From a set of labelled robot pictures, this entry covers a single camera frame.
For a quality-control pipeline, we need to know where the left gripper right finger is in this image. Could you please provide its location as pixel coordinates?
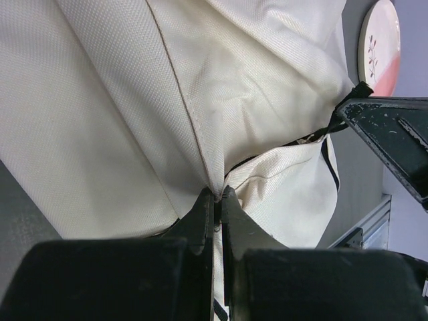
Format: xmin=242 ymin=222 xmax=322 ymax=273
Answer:
xmin=221 ymin=187 xmax=427 ymax=320

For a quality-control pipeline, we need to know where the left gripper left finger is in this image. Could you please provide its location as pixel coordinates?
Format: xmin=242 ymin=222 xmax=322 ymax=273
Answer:
xmin=1 ymin=189 xmax=214 ymax=320

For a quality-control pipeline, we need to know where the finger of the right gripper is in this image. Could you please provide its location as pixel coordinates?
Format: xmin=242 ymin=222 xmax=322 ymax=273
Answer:
xmin=337 ymin=97 xmax=427 ymax=210

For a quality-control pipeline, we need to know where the cream canvas backpack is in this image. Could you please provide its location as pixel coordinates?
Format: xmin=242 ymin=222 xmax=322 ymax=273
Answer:
xmin=0 ymin=0 xmax=374 ymax=312

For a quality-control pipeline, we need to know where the pink cream plate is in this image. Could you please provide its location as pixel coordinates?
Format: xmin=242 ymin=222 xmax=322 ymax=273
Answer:
xmin=357 ymin=0 xmax=401 ymax=97

